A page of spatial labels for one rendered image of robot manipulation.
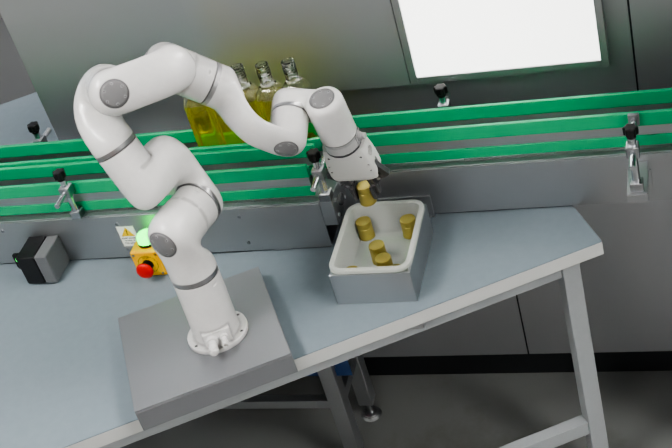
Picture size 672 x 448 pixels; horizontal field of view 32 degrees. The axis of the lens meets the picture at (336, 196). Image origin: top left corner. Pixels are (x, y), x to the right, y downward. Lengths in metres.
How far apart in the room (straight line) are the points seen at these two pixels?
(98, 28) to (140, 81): 0.72
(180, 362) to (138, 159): 0.44
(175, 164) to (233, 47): 0.52
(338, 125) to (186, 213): 0.33
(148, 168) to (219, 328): 0.37
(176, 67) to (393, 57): 0.65
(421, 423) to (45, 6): 1.43
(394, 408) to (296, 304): 0.84
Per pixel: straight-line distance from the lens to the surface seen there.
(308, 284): 2.54
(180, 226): 2.23
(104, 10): 2.80
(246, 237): 2.66
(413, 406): 3.27
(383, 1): 2.55
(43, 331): 2.72
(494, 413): 3.20
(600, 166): 2.51
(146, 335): 2.51
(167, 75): 2.13
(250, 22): 2.65
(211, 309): 2.34
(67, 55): 2.91
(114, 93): 2.12
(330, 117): 2.24
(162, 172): 2.23
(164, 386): 2.36
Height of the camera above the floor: 2.34
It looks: 35 degrees down
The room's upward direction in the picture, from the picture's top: 17 degrees counter-clockwise
